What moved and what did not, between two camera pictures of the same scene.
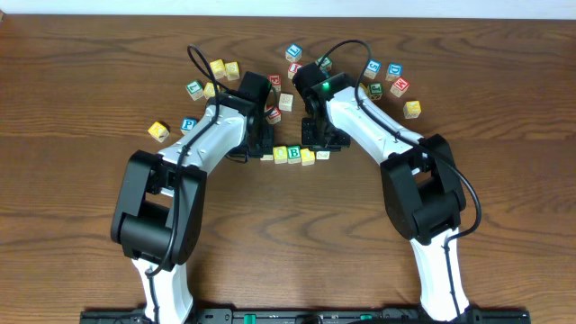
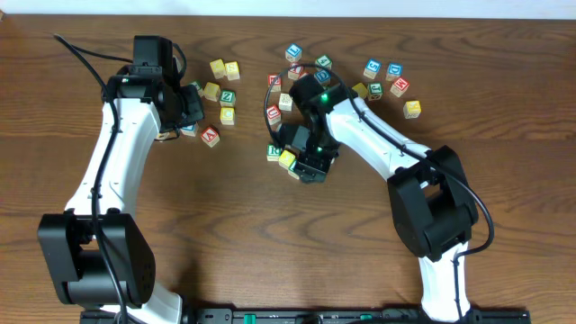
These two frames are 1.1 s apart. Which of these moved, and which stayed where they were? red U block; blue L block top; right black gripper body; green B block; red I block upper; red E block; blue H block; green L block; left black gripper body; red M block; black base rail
Moved: green B block; right black gripper body; left black gripper body
Stayed: red M block; green L block; red U block; red I block upper; blue H block; black base rail; blue L block top; red E block
